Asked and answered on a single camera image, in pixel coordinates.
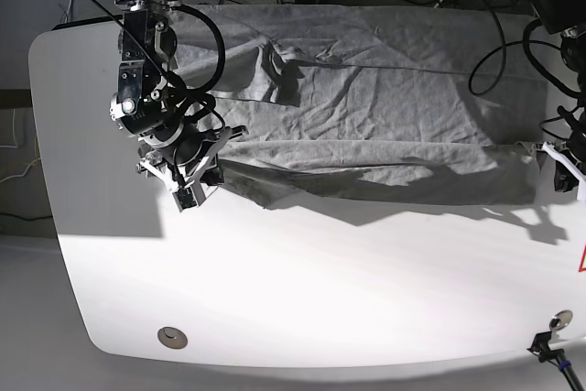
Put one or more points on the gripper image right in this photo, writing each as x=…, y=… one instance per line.
x=569, y=172

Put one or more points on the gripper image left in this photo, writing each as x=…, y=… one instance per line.
x=188, y=157

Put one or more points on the grey T-shirt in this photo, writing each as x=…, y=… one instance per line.
x=380, y=103

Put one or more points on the red warning sticker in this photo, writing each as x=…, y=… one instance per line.
x=582, y=265

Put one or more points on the silver disc near right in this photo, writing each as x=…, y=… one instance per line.
x=561, y=320

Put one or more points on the silver disc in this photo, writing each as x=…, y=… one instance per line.
x=172, y=338
x=561, y=320

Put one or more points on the silver disc near left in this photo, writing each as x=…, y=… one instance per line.
x=172, y=338

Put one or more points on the black clamp with cable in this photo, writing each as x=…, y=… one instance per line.
x=541, y=349

